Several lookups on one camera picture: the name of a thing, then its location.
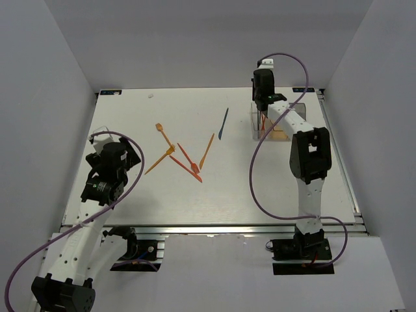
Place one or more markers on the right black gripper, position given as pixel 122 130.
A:
pixel 253 90

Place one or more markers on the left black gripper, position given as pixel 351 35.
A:
pixel 131 158

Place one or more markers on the orange plastic fork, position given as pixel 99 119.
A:
pixel 168 152

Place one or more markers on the orange plastic spoon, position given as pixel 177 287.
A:
pixel 160 129

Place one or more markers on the red chopstick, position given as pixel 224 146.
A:
pixel 263 121

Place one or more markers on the red plastic knife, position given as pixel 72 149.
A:
pixel 196 176

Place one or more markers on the red plastic fork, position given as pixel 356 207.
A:
pixel 193 165

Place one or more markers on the blue plastic knife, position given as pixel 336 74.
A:
pixel 220 133

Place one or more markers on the orange plastic knife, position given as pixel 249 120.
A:
pixel 206 151

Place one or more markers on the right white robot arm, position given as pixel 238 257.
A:
pixel 310 160

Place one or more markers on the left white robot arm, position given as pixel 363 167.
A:
pixel 69 284

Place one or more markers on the right blue table label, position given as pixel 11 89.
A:
pixel 301 90

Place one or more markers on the blue table label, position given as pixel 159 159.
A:
pixel 110 92
pixel 301 90

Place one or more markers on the clear plastic container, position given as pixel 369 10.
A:
pixel 256 135

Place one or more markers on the grey plastic container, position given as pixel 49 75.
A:
pixel 297 112

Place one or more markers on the left blue table label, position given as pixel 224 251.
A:
pixel 110 92

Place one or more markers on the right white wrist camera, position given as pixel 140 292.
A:
pixel 266 64

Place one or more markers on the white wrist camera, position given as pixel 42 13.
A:
pixel 99 138
pixel 266 64

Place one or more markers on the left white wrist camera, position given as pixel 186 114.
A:
pixel 99 138

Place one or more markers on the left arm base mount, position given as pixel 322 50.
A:
pixel 140 254

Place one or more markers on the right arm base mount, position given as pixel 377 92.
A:
pixel 304 254

